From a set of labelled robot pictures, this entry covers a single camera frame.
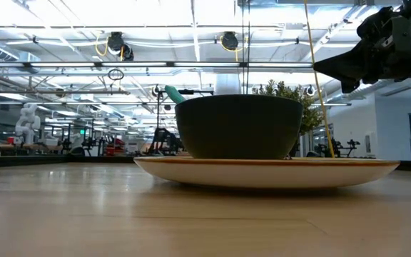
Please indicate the yellow round plate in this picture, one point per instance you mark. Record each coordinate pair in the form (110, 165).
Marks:
(262, 175)

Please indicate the grey wall panel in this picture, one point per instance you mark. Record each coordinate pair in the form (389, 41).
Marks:
(367, 142)

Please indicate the white robot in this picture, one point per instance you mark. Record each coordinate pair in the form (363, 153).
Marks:
(27, 121)

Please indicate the red crate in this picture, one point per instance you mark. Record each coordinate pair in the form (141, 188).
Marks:
(114, 148)

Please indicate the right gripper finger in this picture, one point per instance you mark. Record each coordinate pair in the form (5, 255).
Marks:
(366, 75)
(359, 55)

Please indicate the black machine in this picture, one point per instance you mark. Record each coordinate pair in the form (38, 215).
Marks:
(162, 141)
(348, 146)

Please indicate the long ceiling light bar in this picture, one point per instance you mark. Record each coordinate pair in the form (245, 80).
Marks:
(137, 64)

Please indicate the white round column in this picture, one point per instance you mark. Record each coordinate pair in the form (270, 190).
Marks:
(227, 84)

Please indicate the black bowl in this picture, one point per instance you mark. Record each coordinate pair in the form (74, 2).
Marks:
(237, 128)

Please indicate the wooden workbench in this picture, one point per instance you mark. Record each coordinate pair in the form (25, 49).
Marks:
(30, 147)

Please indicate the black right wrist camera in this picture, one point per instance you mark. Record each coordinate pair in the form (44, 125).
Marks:
(375, 23)

